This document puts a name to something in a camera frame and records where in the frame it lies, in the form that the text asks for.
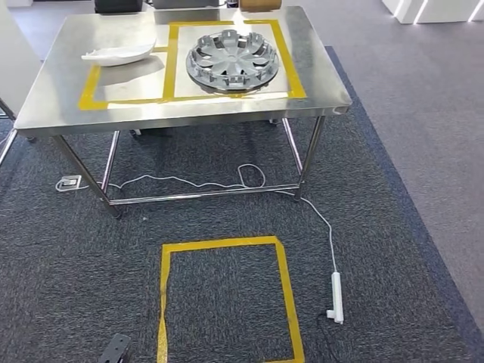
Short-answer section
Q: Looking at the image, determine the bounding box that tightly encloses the white curved plastic part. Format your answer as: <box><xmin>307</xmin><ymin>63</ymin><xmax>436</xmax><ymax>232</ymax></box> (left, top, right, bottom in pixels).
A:
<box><xmin>81</xmin><ymin>39</ymin><xmax>158</xmax><ymax>67</ymax></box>

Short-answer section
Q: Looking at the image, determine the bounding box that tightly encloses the stainless steel workbench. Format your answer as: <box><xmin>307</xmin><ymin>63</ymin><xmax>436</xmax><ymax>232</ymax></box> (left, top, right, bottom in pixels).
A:
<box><xmin>14</xmin><ymin>5</ymin><xmax>352</xmax><ymax>219</ymax></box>

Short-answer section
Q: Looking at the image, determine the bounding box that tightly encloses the yellow tape workbench outline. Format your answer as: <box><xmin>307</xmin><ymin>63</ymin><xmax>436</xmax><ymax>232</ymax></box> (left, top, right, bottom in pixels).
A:
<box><xmin>77</xmin><ymin>19</ymin><xmax>307</xmax><ymax>112</ymax></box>

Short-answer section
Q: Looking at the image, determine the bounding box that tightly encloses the grey wheel hubcap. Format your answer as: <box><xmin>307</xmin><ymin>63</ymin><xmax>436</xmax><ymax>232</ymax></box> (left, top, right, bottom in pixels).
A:
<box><xmin>185</xmin><ymin>29</ymin><xmax>279</xmax><ymax>95</ymax></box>

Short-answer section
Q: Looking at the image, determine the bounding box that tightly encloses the yellow floor tape square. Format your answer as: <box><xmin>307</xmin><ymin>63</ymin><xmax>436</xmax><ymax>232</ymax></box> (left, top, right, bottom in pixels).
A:
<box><xmin>156</xmin><ymin>235</ymin><xmax>305</xmax><ymax>363</ymax></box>

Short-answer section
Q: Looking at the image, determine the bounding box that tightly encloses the white power strip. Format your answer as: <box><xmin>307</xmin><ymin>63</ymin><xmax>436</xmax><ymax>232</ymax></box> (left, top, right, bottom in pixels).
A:
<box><xmin>326</xmin><ymin>271</ymin><xmax>345</xmax><ymax>326</ymax></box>

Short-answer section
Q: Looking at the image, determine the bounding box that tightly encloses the brown cardboard box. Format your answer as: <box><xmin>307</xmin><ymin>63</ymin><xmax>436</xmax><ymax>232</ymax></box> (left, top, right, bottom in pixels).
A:
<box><xmin>239</xmin><ymin>0</ymin><xmax>282</xmax><ymax>12</ymax></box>

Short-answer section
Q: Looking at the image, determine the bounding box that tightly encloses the grey laptop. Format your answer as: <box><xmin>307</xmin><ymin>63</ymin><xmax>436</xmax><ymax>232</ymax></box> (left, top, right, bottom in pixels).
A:
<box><xmin>151</xmin><ymin>0</ymin><xmax>221</xmax><ymax>10</ymax></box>

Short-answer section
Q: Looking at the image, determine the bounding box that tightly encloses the white floor socket box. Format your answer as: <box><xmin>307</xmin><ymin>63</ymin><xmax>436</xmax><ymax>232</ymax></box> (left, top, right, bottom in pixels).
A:
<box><xmin>60</xmin><ymin>175</ymin><xmax>82</xmax><ymax>191</ymax></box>

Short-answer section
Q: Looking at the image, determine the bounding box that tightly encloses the black robot left foot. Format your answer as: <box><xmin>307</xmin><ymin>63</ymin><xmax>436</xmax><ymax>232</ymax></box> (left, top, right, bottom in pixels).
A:
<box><xmin>97</xmin><ymin>333</ymin><xmax>132</xmax><ymax>363</ymax></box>

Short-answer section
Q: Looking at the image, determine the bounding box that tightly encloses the black zip case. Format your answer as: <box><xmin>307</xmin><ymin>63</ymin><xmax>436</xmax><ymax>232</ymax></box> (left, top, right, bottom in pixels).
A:
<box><xmin>94</xmin><ymin>0</ymin><xmax>143</xmax><ymax>14</ymax></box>

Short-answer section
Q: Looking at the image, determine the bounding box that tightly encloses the white lit floor platform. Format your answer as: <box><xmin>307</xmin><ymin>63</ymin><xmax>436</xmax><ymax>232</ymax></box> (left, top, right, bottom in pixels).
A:
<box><xmin>382</xmin><ymin>0</ymin><xmax>484</xmax><ymax>25</ymax></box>

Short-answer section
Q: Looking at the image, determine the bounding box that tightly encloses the stainless steel table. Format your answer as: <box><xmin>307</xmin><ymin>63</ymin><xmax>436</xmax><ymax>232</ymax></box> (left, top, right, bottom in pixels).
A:
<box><xmin>0</xmin><ymin>98</ymin><xmax>18</xmax><ymax>167</ymax></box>

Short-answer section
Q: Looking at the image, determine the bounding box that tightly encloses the white floor cable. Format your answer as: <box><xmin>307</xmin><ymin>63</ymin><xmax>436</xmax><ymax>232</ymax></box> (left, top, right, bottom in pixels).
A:
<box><xmin>55</xmin><ymin>163</ymin><xmax>338</xmax><ymax>275</ymax></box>

